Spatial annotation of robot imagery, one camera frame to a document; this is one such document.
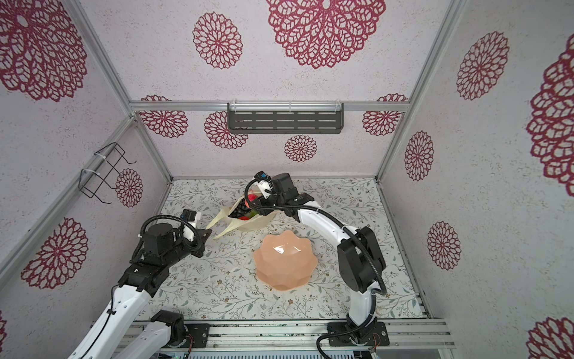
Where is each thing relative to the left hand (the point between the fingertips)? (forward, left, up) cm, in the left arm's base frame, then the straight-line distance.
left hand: (210, 232), depth 77 cm
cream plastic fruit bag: (+3, -8, 0) cm, 8 cm away
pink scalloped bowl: (-2, -26, -18) cm, 32 cm away
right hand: (+14, -14, +1) cm, 20 cm away
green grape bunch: (+20, -11, -17) cm, 29 cm away
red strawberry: (+7, -11, -1) cm, 13 cm away
